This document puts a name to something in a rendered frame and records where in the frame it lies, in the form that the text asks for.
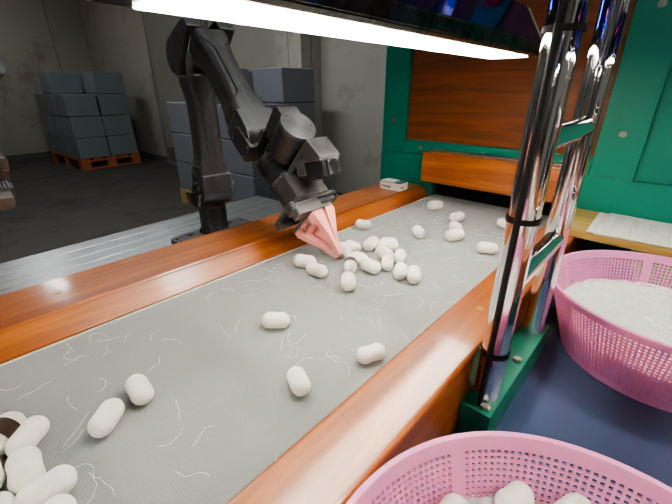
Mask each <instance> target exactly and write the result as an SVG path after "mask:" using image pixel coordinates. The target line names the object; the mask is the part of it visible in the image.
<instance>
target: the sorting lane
mask: <svg viewBox="0 0 672 504"><path fill-rule="evenodd" d="M438 200H439V201H442V202H443V207H442V208H441V209H433V210H431V209H429V208H428V206H427V204H428V202H429V201H438ZM459 211H461V212H463V213H464V214H465V218H464V219H463V220H462V221H457V222H458V223H459V224H461V225H462V228H463V229H462V230H463V231H464V237H463V238H462V239H460V240H456V241H448V240H447V239H446V238H445V233H446V231H448V230H450V228H449V224H450V222H452V221H450V219H449V215H450V214H451V213H453V212H459ZM506 213H508V212H507V211H502V210H497V209H492V208H487V207H482V206H477V205H472V204H467V203H462V202H457V201H452V200H447V199H442V198H437V197H432V196H428V197H425V198H423V199H420V200H417V201H415V202H412V203H410V204H407V205H405V206H402V207H400V208H397V209H395V210H392V211H389V212H387V213H384V214H382V215H379V216H377V217H374V218H372V219H369V220H368V221H370V222H371V224H372V226H371V228H370V229H368V230H366V229H359V228H357V227H356V225H354V226H351V227H349V228H346V229H344V230H341V231H339V232H337V234H338V238H339V242H346V241H347V240H352V241H355V242H357V243H359V244H360V246H361V250H360V251H359V252H361V253H364V254H366V255H367V257H368V258H370V259H372V260H375V261H377V262H379V263H380V265H381V262H382V259H381V258H379V257H377V256H376V254H375V249H376V248H375V249H374V250H372V251H366V250H365V249H364V247H363V243H364V241H365V240H367V239H368V238H369V237H371V236H376V237H377V238H378V239H379V241H380V239H381V238H383V237H393V238H396V240H397V242H398V244H399V248H398V249H403V250H405V251H406V254H407V256H406V258H405V261H404V263H405V264H406V265H407V270H408V268H409V267H410V266H412V265H417V266H419V267H420V269H421V280H420V282H419V283H416V284H412V283H410V282H409V281H408V279H407V274H406V277H405V278H404V279H402V280H397V279H396V278H395V277H394V276H393V270H394V266H395V265H396V263H394V266H393V268H392V269H391V270H389V271H386V270H384V269H383V268H382V267H381V270H380V272H379V273H377V274H372V273H370V272H367V271H364V270H362V269H361V267H360V265H358V264H357V270H356V271H355V272H354V273H353V274H354V275H355V279H356V287H355V289H354V290H352V291H345V290H344V289H343V288H342V286H341V276H342V274H343V273H344V272H345V270H344V268H343V261H344V258H341V257H340V256H339V257H338V258H336V259H335V258H334V257H332V256H331V255H329V254H327V253H325V252H324V251H323V250H321V249H319V248H318V247H315V246H313V245H311V244H309V243H308V244H306V245H303V246H300V247H298V248H295V249H293V250H290V251H288V252H285V253H283V254H280V255H278V256H275V257H272V258H270V259H267V260H265V261H262V262H260V263H257V264H255V265H252V266H250V267H247V268H244V269H242V270H239V271H237V272H234V273H232V274H229V275H227V276H224V277H222V278H219V279H216V280H214V281H211V282H209V283H206V284H204V285H201V286H199V287H196V288H194V289H191V290H188V291H186V292H183V293H181V294H178V295H176V296H173V297H171V298H168V299H166V300H163V301H161V302H158V303H155V304H153V305H150V306H148V307H145V308H143V309H140V310H138V311H135V312H133V313H130V314H127V315H125V316H122V317H120V318H117V319H115V320H112V321H110V322H107V323H105V324H102V325H99V326H97V327H94V328H92V329H89V330H87V331H84V332H82V333H79V334H77V335H74V336H71V337H69V338H66V339H64V340H61V341H59V342H56V343H54V344H51V345H49V346H46V347H43V348H41V349H38V350H36V351H33V352H31V353H28V354H26V355H23V356H21V357H18V358H15V359H13V360H10V361H8V362H5V363H3V364H0V415H1V414H3V413H6V412H10V411H18V412H21V413H23V414H24V415H25V417H26V419H27V418H29V417H31V416H35V415H42V416H45V417H46V418H48V420H49V422H50V428H49V430H48V432H47V433H46V435H45V436H44V437H43V438H42V440H41V441H40V442H39V443H38V445H37V446H36V447H37V448H39V449H40V451H41V453H42V459H43V464H44V466H45V469H46V473H47V472H48V471H50V470H51V469H53V468H54V467H56V466H59V465H63V464H67V465H71V466H73V467H74V468H75V469H76V471H77V481H76V484H75V486H74V487H73V488H72V490H71V491H69V492H68V493H67V494H70V495H72V496H73V497H74V498H75V500H76V502H77V504H226V503H227V502H228V501H229V500H230V499H232V498H233V497H234V496H235V495H236V494H237V493H238V492H240V491H241V490H242V489H243V488H244V487H245V486H246V485H248V484H249V483H250V482H251V481H252V480H253V479H255V478H256V477H257V476H258V475H259V474H260V473H261V472H263V471H264V470H265V469H266V468H267V467H268V466H269V465H271V464H272V463H273V462H274V461H275V460H276V459H277V458H279V457H280V456H281V455H282V454H283V453H284V452H286V451H287V450H288V449H289V448H290V447H291V446H292V445H294V444H295V443H296V442H297V441H298V440H299V439H300V438H302V437H303V436H304V435H305V434H306V433H307V432H308V431H310V430H311V429H312V428H313V427H314V426H315V425H316V424H318V423H319V422H320V421H321V420H322V419H323V418H325V417H326V416H327V415H328V414H329V413H330V412H331V411H333V410H334V409H335V408H336V407H337V406H338V405H339V404H341V403H342V402H343V401H344V400H345V399H346V398H347V397H349V396H350V395H351V394H352V393H353V392H354V391H356V390H357V389H358V388H359V387H360V386H361V385H362V384H364V383H365V382H366V381H367V380H368V379H369V378H370V377H372V376H373V375H374V374H375V373H376V372H377V371H378V370H380V369H381V368H382V367H383V366H384V365H385V364H387V363H388V362H389V361H390V360H391V359H392V358H393V357H395V356H396V355H397V354H398V353H399V352H400V351H401V350H403V349H404V348H405V347H406V346H407V345H408V344H409V343H411V342H412V341H413V340H414V339H415V338H416V337H417V336H419V335H420V334H421V333H422V332H423V331H424V330H426V329H427V328H428V327H429V326H430V325H431V324H432V323H434V322H435V321H436V320H437V319H438V318H439V317H440V316H442V315H443V314H444V313H445V312H446V311H447V310H448V309H450V308H451V307H452V306H453V305H454V304H455V303H457V302H458V301H459V300H460V299H461V298H462V297H463V296H465V295H466V294H467V293H468V292H469V291H470V290H471V289H473V288H474V287H475V286H476V285H477V284H478V283H479V282H481V281H482V280H483V279H484V278H485V277H486V276H487V275H489V274H490V273H491V272H492V271H493V270H494V269H496V268H497V266H498V261H499V256H500V251H501V245H502V240H503V235H504V230H505V229H503V228H500V227H499V226H498V225H497V220H498V219H499V218H505V216H506ZM415 225H419V226H421V227H422V228H423V229H424V230H425V236H424V237H423V238H417V237H416V236H415V235H414V234H413V233H412V228H413V227H414V226H415ZM479 242H492V243H495V244H497V246H498V251H497V252H496V253H495V254H486V253H479V252H478V251H477V249H476V245H477V244H478V243H479ZM296 254H305V255H312V256H314V257H315V258H316V261H317V263H318V264H322V265H325V266H326V267H327V270H328V273H327V275H326V276H325V277H323V278H319V277H316V276H313V275H310V274H308V273H307V270H306V268H301V267H297V266H295V265H294V263H293V258H294V256H295V255H296ZM266 312H285V313H287V314H288V315H289V316H290V319H291V321H290V324H289V325H288V326H287V327H286V328H266V327H264V326H263V325H262V322H261V318H262V316H263V314H265V313H266ZM373 343H380V344H382V345H383V346H384V348H385V351H386V353H385V356H384V358H383V359H381V360H378V361H374V362H371V363H369V364H362V363H360V362H359V361H358V360H357V357H356V353H357V351H358V349H359V348H360V347H363V346H368V345H371V344H373ZM294 366H299V367H301V368H303V369H304V371H305V373H306V375H307V377H308V379H309V381H310V384H311V387H310V391H309V392H308V394H306V395H305V396H301V397H300V396H296V395H295V394H294V393H293V392H292V390H291V388H290V386H289V383H288V381H287V372H288V370H289V369H290V368H291V367H294ZM134 374H143V375H145V376H146V377H147V379H148V381H149V382H150V384H151V385H152V387H153V389H154V396H153V398H152V399H151V400H150V401H149V402H148V403H147V404H145V405H135V404H134V403H132V401H131V400H130V398H129V395H128V394H127V392H126V390H125V382H126V380H127V379H128V378H129V377H130V376H132V375H134ZM110 398H118V399H120V400H122V401H123V403H124V406H125V409H124V413H123V415H122V416H121V418H120V420H119V421H118V423H117V424H116V426H115V427H114V429H113V430H112V432H111V433H110V434H108V435H107V436H105V437H102V438H94V437H92V436H91V435H89V433H88V431H87V425H88V422H89V420H90V419H91V417H92V416H93V415H94V413H95V412H96V410H97V409H98V408H99V406H100V405H101V404H102V403H103V402H104V401H105V400H107V399H110Z"/></svg>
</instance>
